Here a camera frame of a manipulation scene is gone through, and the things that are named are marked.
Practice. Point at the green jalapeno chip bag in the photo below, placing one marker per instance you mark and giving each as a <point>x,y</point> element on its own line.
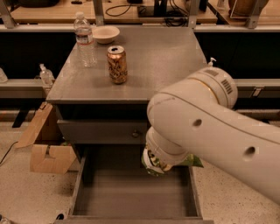
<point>155,167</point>

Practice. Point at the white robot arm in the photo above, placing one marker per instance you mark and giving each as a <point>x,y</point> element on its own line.
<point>195,116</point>

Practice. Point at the round brass drawer knob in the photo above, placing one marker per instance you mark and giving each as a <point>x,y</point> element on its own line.
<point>135,134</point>

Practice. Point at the grey drawer cabinet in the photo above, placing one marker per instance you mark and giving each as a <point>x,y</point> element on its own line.
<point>156,57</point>

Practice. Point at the closed grey top drawer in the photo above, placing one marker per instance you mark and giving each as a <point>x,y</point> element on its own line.
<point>103,131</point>

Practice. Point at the open grey middle drawer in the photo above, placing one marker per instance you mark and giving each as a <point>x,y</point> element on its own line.
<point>112,187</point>

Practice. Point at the orange soda can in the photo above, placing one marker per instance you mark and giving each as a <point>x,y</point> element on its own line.
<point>117,64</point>

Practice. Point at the clear plastic water bottle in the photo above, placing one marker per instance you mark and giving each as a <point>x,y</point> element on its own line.
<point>84,39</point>

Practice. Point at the white pump dispenser bottle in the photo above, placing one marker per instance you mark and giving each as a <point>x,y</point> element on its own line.
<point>211,62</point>

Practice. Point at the white bowl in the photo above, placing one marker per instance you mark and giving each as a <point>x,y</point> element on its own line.
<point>105,34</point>

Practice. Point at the brown cardboard box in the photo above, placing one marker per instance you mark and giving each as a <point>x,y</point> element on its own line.
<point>50,152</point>

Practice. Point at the wooden desk in background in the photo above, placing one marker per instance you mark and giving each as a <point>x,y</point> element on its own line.
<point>114,12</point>

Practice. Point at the small clear bottle on rail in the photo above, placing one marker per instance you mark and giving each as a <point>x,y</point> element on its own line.
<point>46,76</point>

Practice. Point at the grey metal rail frame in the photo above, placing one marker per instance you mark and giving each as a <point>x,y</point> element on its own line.
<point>267,22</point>

